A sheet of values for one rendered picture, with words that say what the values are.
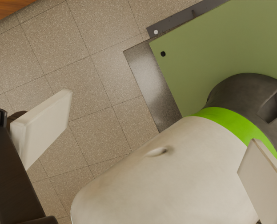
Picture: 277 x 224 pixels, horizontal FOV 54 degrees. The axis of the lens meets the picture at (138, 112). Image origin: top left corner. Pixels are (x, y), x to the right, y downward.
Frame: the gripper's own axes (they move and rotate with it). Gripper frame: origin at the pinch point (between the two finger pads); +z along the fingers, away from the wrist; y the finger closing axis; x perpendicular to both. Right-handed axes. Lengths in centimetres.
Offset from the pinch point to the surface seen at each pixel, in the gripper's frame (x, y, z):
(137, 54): 1.2, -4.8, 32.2
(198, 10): 17, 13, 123
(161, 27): 5, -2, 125
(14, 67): -37, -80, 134
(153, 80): -2.6, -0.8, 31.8
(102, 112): -48, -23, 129
